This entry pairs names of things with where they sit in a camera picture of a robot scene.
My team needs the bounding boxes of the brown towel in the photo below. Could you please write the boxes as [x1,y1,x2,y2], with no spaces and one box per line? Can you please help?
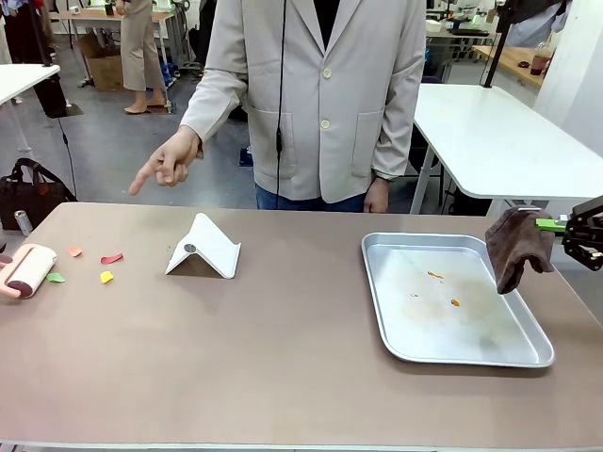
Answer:
[484,206,556,296]

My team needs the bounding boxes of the pink-handled white lint roller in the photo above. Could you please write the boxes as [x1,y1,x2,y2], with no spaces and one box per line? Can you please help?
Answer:
[0,244,58,299]

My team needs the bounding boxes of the person's right forearm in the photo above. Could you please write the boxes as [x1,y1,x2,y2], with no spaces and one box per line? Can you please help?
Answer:
[180,68,249,143]

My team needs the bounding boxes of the person's left forearm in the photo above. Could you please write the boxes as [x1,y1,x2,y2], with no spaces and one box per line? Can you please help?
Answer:
[371,79,423,180]

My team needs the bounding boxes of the person's left hand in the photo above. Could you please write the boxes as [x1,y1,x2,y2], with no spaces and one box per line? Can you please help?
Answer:
[363,178,391,214]

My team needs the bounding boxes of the person's right hand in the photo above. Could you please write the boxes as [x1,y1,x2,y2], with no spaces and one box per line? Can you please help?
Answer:
[128,125,204,197]

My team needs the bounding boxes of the large white table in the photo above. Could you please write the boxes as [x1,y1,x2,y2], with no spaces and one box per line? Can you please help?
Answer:
[413,83,603,216]

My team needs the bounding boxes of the silver metal tray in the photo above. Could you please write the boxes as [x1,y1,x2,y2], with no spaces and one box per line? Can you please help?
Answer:
[361,232,556,369]

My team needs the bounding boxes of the bottle with red drink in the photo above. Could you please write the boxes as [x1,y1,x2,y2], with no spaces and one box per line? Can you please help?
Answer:
[530,40,552,76]

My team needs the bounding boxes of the wooden workbench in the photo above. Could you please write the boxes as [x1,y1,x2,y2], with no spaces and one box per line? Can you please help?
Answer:
[472,44,547,89]

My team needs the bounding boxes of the black slanted pole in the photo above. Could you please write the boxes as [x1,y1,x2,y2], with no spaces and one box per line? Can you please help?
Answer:
[481,0,513,89]

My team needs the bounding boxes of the person in beige jacket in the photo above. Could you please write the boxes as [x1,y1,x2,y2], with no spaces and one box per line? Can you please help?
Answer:
[180,0,428,212]

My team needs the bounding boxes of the white folding stand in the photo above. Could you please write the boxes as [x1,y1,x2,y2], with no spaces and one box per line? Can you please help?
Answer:
[164,212,242,280]

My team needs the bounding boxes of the person in beige trousers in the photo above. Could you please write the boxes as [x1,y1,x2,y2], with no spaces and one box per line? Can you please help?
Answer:
[115,0,170,114]

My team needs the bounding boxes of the brown cardboard box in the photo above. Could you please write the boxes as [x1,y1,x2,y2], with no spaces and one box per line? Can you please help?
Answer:
[77,33,124,93]

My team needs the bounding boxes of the long wooden table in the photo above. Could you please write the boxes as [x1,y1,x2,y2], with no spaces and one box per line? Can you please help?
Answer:
[49,8,178,72]

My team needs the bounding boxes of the dark brown bag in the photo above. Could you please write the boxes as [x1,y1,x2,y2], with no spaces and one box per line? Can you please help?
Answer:
[0,158,79,232]

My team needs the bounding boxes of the small white table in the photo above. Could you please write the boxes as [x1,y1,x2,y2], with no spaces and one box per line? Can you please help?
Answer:
[0,63,61,154]

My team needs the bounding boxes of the person in dark clothes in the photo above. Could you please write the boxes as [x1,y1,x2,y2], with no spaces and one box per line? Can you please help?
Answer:
[0,0,57,67]

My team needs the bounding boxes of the black microphone cable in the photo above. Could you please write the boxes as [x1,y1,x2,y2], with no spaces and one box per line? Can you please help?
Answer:
[275,0,287,211]

